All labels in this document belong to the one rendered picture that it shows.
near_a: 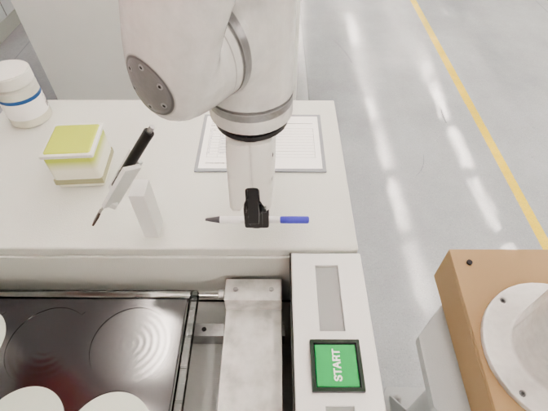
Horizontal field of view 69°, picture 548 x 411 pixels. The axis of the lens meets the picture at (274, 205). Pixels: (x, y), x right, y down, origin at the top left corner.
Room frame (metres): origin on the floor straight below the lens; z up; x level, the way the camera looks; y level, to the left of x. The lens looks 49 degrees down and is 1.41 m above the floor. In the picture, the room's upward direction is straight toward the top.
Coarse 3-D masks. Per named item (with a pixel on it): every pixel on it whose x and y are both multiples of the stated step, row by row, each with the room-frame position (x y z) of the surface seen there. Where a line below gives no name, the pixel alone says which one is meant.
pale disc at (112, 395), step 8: (112, 392) 0.14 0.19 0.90; (120, 392) 0.14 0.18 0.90; (96, 400) 0.13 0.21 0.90; (104, 400) 0.13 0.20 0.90; (112, 400) 0.13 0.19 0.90; (120, 400) 0.13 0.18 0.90; (128, 400) 0.13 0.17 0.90; (136, 400) 0.13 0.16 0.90; (88, 408) 0.13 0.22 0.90; (96, 408) 0.13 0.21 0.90; (104, 408) 0.13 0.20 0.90; (112, 408) 0.13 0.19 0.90; (120, 408) 0.13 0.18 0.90; (128, 408) 0.13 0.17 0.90; (136, 408) 0.13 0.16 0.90; (144, 408) 0.13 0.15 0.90
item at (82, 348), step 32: (32, 320) 0.23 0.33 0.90; (64, 320) 0.23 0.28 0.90; (96, 320) 0.23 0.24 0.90; (128, 320) 0.23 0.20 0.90; (160, 320) 0.23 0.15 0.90; (0, 352) 0.19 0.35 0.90; (32, 352) 0.19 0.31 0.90; (64, 352) 0.19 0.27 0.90; (96, 352) 0.19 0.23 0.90; (128, 352) 0.19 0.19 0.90; (160, 352) 0.19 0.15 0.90; (0, 384) 0.15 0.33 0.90; (32, 384) 0.15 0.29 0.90; (64, 384) 0.15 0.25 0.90; (96, 384) 0.15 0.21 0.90; (128, 384) 0.15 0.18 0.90; (160, 384) 0.15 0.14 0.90
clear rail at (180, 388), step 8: (192, 296) 0.27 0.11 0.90; (192, 304) 0.26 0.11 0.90; (192, 312) 0.24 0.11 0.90; (192, 320) 0.23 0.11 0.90; (184, 328) 0.22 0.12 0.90; (192, 328) 0.22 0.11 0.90; (184, 336) 0.21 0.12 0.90; (192, 336) 0.21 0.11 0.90; (184, 352) 0.19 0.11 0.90; (184, 360) 0.18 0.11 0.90; (184, 368) 0.17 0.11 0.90; (184, 376) 0.16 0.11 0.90; (176, 384) 0.15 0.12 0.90; (184, 384) 0.15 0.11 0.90; (176, 392) 0.14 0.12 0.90; (184, 392) 0.14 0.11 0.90; (176, 400) 0.13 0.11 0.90; (184, 400) 0.14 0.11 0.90; (176, 408) 0.13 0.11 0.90
